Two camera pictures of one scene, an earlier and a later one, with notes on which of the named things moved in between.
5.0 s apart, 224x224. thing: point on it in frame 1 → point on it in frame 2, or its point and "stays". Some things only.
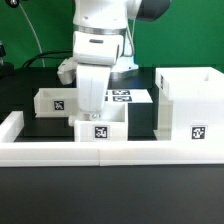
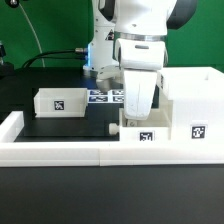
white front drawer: (110, 126) → (156, 128)
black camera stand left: (7, 69) stays
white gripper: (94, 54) → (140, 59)
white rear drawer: (56, 102) stays
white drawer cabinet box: (190, 104) stays
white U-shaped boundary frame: (102, 153) stays
